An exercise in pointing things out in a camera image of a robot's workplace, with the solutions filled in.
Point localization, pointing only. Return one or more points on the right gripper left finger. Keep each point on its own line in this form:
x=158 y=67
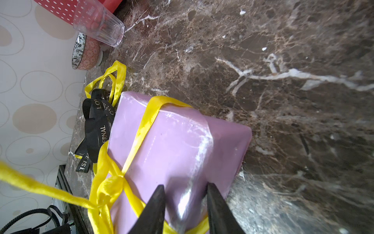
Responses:
x=151 y=220

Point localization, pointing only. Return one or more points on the patterned ceramic bowl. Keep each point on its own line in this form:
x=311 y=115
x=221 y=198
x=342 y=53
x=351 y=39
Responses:
x=87 y=53

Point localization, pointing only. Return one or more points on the purple gift box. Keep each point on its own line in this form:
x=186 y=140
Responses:
x=183 y=150

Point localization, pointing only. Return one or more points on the red polka dot toaster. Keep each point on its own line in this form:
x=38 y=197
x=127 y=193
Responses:
x=66 y=10

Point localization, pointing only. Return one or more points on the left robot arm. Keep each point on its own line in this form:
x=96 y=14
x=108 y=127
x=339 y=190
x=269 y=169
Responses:
x=52 y=220

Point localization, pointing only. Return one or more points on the black ribbon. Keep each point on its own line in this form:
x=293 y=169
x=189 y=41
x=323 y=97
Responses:
x=99 y=115

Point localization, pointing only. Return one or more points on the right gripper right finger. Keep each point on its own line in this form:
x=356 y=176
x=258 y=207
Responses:
x=221 y=219

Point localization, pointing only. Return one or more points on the yellow ribbon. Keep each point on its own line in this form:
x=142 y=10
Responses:
x=113 y=81
x=109 y=182

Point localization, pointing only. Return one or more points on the clear plastic cup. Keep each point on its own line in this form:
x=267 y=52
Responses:
x=99 y=23

